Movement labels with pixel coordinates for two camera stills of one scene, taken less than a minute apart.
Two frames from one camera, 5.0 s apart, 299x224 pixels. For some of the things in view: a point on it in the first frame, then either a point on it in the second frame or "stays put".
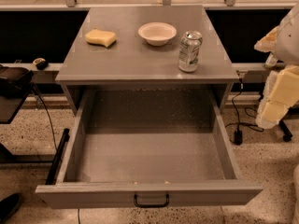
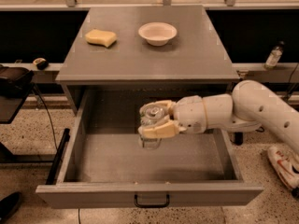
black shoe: [8, 205] stays put
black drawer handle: [151, 205] stays put
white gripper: [289, 42] to [189, 113]
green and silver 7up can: [190, 51] to [150, 114]
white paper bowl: [157, 34] stays put
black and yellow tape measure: [40, 63] stays put
